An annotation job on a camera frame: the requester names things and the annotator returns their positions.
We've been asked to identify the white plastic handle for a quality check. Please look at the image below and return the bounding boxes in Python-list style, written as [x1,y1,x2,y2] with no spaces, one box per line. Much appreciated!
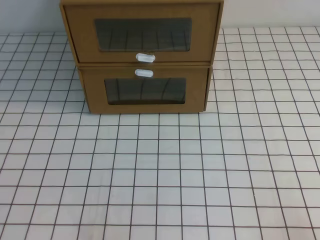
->
[135,53,156,63]
[134,69,154,78]

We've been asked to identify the brown shoebox drawer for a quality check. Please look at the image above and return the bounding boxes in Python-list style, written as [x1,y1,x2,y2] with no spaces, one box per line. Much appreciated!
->
[62,4,221,63]

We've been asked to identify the lower brown cardboard shoebox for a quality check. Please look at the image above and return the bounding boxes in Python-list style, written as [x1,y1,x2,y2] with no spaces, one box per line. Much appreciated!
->
[79,66,210,114]

